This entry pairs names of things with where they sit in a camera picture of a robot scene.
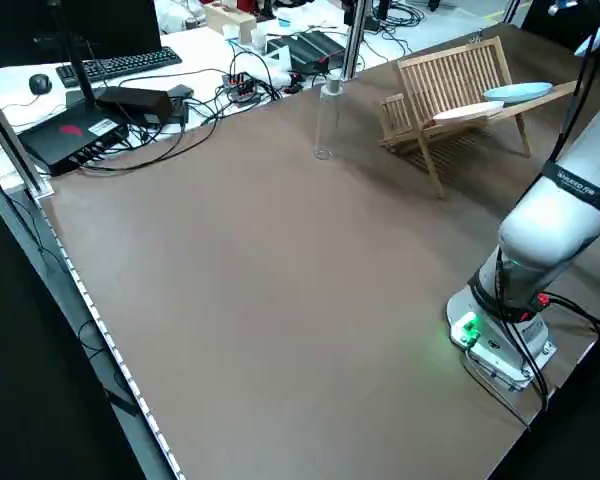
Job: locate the pale plate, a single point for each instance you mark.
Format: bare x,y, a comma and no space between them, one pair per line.
467,114

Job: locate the blue plate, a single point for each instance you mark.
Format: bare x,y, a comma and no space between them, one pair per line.
517,92

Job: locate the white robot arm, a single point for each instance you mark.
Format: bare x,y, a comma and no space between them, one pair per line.
545,225

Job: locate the wooden plate rack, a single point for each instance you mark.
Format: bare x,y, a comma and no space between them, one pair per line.
566,90

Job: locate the clear bottle white cap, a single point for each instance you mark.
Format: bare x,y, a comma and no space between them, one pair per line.
328,120

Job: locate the grey hub red plugs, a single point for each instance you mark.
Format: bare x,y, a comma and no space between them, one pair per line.
240,87

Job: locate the small black adapter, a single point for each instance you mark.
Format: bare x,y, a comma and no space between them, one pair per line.
180,107

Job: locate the black ribbed device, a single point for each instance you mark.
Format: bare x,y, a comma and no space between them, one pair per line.
307,47

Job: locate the white cup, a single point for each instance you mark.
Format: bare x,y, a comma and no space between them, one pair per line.
258,37

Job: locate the black power adapter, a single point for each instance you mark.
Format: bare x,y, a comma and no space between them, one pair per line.
135,100

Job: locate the wooden box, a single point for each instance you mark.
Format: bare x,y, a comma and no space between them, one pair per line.
230,20

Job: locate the black box red logo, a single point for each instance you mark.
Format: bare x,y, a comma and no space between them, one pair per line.
70,135

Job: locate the black keyboard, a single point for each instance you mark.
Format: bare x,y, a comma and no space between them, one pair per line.
120,62

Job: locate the black monitor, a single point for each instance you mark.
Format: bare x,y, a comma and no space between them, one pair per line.
110,25

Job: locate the black mouse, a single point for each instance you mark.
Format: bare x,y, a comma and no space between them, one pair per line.
40,83

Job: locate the aluminium frame post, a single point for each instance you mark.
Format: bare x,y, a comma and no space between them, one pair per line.
355,35
10,140

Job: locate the grey table edge frame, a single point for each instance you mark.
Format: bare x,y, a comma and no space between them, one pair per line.
111,350

